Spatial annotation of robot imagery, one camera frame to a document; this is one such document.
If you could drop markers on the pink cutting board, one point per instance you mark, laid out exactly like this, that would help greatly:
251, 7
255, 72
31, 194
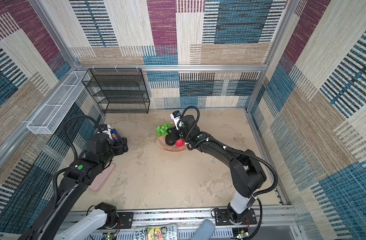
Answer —
101, 179

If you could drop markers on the red apple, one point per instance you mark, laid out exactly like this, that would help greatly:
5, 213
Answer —
179, 143

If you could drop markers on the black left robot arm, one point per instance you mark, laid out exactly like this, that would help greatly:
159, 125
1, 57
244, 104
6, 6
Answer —
78, 176

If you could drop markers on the printed snack bag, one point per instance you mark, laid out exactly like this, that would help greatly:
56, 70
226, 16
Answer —
161, 232

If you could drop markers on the dark avocado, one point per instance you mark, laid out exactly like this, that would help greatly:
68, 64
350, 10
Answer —
170, 140

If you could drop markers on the green grape bunch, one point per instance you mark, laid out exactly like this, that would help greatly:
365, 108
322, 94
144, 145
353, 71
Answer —
163, 130

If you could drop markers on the white wire mesh basket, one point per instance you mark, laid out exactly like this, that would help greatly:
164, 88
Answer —
50, 116

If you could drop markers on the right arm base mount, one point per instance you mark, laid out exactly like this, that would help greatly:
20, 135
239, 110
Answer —
225, 217

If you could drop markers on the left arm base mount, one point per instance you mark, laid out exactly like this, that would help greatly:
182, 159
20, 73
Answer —
114, 221

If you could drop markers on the pink fruit bowl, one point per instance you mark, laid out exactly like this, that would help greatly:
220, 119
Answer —
172, 149

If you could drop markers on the grey padded cylinder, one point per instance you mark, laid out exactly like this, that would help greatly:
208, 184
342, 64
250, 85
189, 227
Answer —
205, 231

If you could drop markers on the blue tape dispenser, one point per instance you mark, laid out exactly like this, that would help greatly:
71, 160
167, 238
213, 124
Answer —
116, 136

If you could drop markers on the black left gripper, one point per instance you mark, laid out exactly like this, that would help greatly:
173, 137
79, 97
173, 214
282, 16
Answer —
121, 147

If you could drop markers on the black wire mesh shelf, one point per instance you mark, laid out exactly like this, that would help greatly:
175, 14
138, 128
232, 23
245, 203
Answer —
121, 91

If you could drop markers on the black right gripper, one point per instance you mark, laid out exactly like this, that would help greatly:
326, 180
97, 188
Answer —
173, 131

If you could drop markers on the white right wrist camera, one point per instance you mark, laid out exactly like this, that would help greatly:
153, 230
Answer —
176, 117

